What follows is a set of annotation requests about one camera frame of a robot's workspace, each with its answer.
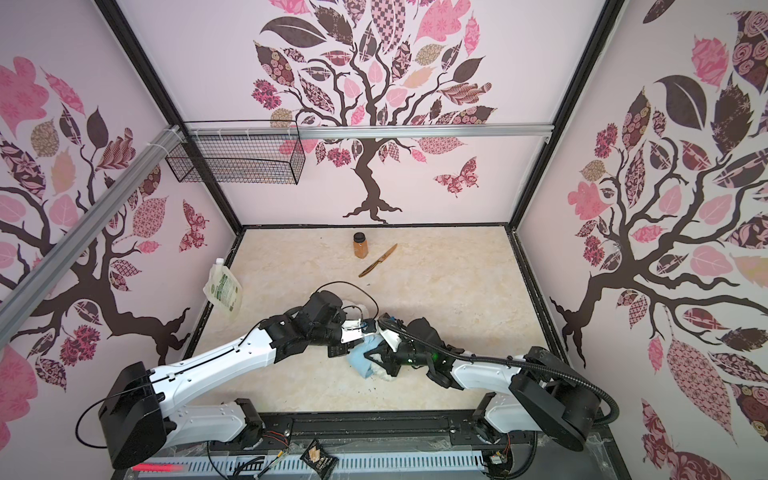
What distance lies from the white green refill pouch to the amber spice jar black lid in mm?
427

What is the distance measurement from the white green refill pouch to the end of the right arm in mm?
486

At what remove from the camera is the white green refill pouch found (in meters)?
0.87

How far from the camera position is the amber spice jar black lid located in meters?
1.06

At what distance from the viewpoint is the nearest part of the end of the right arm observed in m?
0.63

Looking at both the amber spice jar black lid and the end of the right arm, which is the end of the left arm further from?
the amber spice jar black lid
